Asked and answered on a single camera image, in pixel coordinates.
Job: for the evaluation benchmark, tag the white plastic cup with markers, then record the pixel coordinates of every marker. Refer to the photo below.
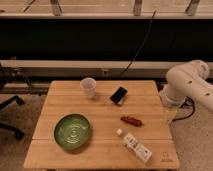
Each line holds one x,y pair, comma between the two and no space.
88,85

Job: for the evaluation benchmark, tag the green ceramic bowl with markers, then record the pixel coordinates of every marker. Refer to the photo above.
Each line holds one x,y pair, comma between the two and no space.
72,131

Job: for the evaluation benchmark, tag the clear bottle with white label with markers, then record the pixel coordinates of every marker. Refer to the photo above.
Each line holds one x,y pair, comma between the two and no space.
133,144

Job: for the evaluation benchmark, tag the black smartphone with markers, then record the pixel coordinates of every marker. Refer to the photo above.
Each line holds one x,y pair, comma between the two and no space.
118,95

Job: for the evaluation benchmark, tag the brown chocolate bar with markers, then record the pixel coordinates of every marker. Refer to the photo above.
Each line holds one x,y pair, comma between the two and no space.
131,120

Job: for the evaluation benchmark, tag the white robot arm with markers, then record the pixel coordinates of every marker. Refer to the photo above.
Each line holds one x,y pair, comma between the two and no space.
188,80

